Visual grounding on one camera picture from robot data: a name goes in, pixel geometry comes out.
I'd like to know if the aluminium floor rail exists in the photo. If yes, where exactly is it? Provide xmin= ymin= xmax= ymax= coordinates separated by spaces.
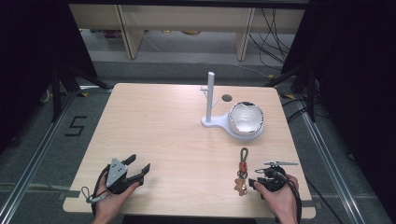
xmin=0 ymin=89 xmax=79 ymax=224
xmin=297 ymin=99 xmax=368 ymax=224

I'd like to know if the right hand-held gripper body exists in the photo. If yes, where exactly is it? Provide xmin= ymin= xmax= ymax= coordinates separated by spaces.
xmin=254 ymin=160 xmax=299 ymax=192

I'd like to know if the white stand with pegs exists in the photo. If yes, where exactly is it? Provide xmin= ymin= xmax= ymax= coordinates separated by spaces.
xmin=200 ymin=71 xmax=266 ymax=142

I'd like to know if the person's right hand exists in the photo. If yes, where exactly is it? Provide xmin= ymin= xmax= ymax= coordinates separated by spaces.
xmin=253 ymin=174 xmax=301 ymax=224

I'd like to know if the grey wrist strap loop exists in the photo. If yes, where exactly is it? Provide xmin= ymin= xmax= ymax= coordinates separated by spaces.
xmin=80 ymin=185 xmax=110 ymax=205

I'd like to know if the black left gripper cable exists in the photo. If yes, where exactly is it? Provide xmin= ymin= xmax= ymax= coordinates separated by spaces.
xmin=91 ymin=163 xmax=112 ymax=218

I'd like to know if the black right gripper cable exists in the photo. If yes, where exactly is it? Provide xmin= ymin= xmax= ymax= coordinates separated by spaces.
xmin=274 ymin=170 xmax=304 ymax=224

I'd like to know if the person's left hand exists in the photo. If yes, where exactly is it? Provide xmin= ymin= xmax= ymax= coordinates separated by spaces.
xmin=92 ymin=181 xmax=141 ymax=224

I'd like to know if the black metal stand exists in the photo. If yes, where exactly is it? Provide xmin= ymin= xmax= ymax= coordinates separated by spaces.
xmin=263 ymin=61 xmax=321 ymax=123
xmin=49 ymin=61 xmax=114 ymax=123

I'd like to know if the bundle of black cables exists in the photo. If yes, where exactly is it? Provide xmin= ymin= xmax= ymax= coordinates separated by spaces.
xmin=247 ymin=7 xmax=295 ymax=71

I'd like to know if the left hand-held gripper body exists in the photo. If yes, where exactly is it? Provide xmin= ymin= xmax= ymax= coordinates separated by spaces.
xmin=105 ymin=157 xmax=140 ymax=195

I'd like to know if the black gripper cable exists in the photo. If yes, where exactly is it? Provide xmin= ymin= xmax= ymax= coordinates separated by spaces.
xmin=274 ymin=170 xmax=304 ymax=224
xmin=91 ymin=163 xmax=112 ymax=218

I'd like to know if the silver glossy bowl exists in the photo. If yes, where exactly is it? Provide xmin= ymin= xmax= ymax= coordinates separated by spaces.
xmin=227 ymin=101 xmax=265 ymax=136

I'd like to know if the dark curtain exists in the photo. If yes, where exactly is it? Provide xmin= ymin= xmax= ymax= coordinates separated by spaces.
xmin=0 ymin=0 xmax=99 ymax=157
xmin=279 ymin=0 xmax=396 ymax=216

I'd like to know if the black floor cable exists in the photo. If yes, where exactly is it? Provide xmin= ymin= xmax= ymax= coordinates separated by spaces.
xmin=304 ymin=175 xmax=342 ymax=224

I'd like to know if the keychain with gingerbread charm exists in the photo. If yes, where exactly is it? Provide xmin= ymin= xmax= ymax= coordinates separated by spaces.
xmin=233 ymin=147 xmax=249 ymax=197

